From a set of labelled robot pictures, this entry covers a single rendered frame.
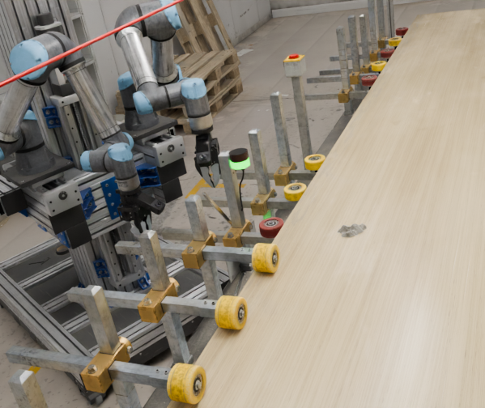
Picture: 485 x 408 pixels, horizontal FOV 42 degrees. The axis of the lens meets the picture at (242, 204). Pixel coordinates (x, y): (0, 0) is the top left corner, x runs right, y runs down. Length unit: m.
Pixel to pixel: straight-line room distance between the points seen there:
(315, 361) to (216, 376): 0.22
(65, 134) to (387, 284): 1.55
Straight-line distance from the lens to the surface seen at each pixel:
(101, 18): 6.19
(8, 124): 2.33
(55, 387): 3.11
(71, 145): 2.70
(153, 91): 2.07
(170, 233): 2.18
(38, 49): 2.12
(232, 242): 2.03
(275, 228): 1.97
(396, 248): 1.81
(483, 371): 1.42
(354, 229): 1.89
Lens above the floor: 1.85
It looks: 26 degrees down
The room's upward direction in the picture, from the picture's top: 11 degrees counter-clockwise
